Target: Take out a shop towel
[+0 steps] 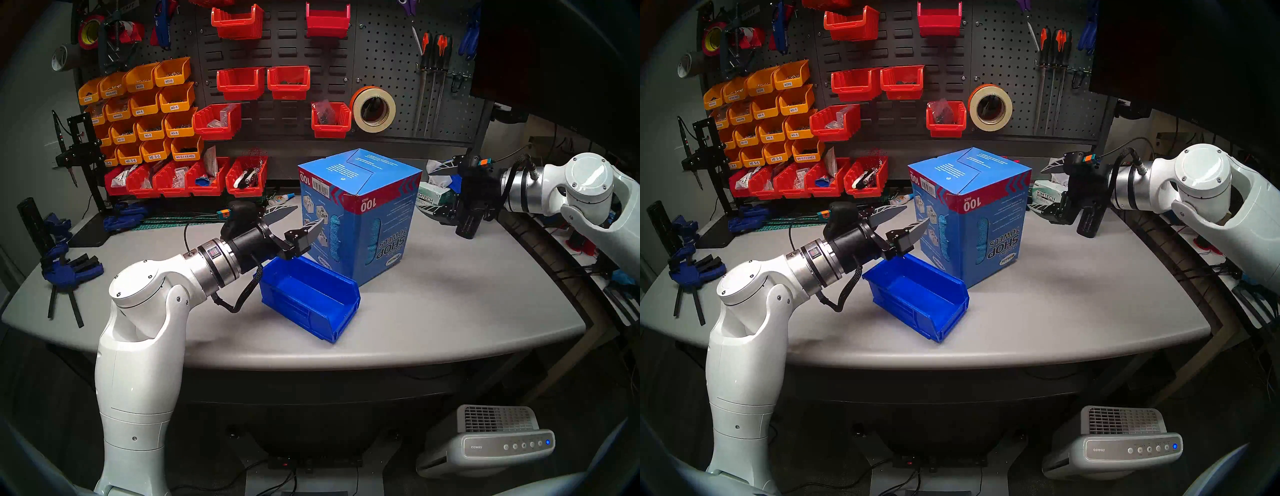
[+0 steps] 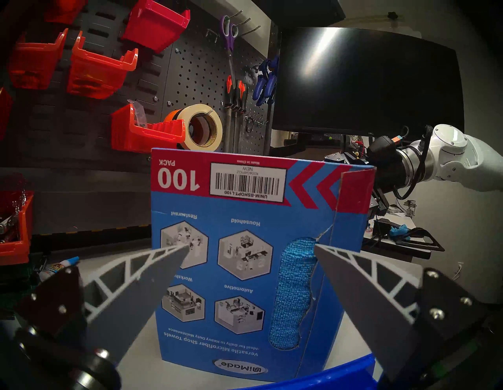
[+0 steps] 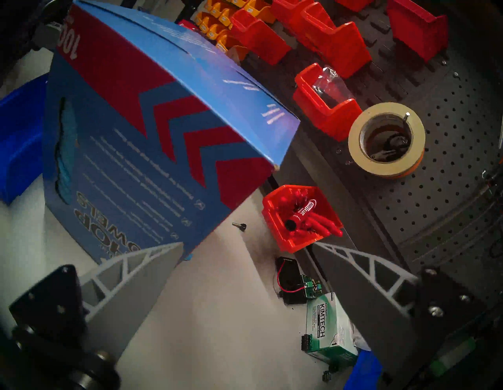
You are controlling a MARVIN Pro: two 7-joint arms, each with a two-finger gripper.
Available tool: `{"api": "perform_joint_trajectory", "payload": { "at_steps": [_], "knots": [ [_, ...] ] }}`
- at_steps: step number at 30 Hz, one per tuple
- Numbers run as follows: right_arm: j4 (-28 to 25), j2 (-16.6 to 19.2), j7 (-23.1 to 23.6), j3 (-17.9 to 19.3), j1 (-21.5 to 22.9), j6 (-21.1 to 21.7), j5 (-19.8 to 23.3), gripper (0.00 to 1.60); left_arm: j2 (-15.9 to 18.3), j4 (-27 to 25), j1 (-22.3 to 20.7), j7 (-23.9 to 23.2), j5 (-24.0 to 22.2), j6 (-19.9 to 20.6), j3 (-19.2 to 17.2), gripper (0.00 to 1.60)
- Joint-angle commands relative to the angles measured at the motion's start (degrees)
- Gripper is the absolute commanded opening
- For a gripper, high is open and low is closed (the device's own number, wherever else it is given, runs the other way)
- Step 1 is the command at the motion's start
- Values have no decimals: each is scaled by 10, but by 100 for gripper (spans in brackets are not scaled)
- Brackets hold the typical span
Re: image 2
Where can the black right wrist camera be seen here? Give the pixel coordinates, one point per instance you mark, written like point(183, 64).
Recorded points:
point(383, 145)

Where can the red plastic parts bin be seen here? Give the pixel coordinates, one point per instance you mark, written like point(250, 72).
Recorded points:
point(65, 8)
point(157, 23)
point(129, 139)
point(100, 74)
point(17, 243)
point(4, 114)
point(37, 67)

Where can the clear plastic parts bag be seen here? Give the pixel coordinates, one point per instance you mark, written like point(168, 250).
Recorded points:
point(137, 112)

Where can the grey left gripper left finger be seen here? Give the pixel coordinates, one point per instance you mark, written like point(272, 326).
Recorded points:
point(129, 298)

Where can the white side table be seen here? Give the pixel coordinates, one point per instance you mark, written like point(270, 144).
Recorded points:
point(406, 221)

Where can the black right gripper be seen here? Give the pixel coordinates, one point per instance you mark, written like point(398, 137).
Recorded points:
point(389, 173)

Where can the black perforated pegboard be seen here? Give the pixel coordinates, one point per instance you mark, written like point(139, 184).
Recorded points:
point(196, 70)

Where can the blue towel stack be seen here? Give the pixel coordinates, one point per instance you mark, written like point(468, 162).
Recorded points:
point(290, 295)

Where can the white glue bottle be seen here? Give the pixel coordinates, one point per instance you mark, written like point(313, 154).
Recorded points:
point(55, 269)

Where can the black louvered wall panel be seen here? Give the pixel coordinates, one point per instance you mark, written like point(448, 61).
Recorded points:
point(98, 118)

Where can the blue plastic storage bin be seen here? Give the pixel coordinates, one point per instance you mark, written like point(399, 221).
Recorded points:
point(338, 375)

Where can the blue shop towel box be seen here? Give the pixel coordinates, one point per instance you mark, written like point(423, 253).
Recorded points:
point(235, 243)

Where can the metal hook rail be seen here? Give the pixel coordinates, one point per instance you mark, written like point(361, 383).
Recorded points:
point(243, 114)

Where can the black computer monitor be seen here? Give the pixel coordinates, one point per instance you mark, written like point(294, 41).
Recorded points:
point(353, 78)

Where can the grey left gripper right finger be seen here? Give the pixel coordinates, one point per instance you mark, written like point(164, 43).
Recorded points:
point(373, 306)

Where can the cream masking tape roll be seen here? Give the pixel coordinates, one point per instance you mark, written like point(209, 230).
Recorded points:
point(218, 131)

